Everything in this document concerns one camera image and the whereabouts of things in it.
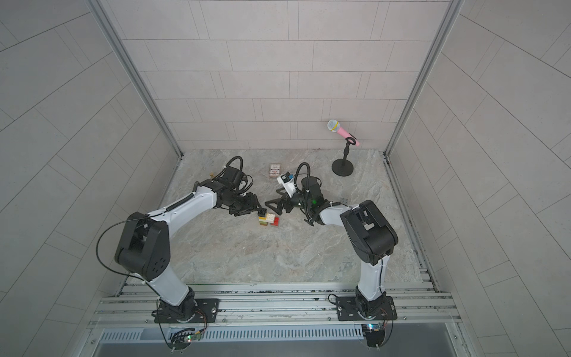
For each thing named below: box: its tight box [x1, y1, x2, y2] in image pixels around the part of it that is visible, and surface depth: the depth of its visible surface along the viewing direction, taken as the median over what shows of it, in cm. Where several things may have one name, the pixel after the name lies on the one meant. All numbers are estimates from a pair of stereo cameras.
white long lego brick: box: [258, 212, 276, 224], surface depth 89 cm
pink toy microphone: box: [327, 119, 361, 147], surface depth 95 cm
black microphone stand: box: [331, 136, 357, 177], surface depth 111 cm
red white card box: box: [269, 163, 282, 178], surface depth 110 cm
